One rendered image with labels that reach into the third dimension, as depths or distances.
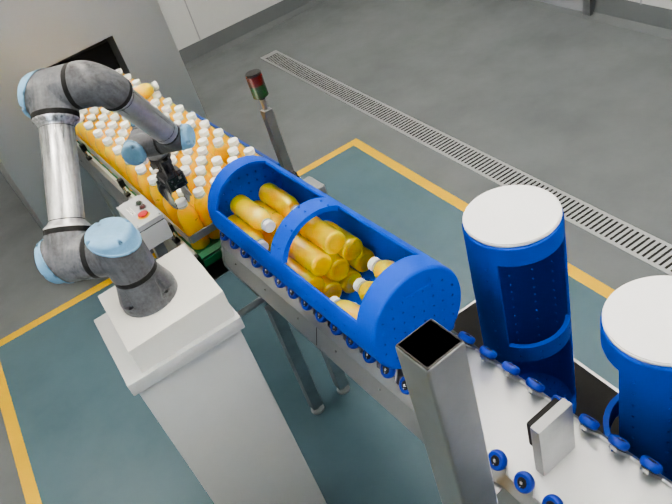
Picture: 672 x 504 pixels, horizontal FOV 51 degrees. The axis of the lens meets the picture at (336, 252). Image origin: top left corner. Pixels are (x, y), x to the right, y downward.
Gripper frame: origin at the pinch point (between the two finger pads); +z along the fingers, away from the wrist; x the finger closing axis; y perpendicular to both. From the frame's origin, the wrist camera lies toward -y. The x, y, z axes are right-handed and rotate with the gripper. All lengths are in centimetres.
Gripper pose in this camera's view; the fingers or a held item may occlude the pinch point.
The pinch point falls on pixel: (180, 201)
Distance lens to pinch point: 246.4
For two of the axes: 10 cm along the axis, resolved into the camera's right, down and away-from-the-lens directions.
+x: 7.8, -5.3, 3.3
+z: 2.5, 7.5, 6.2
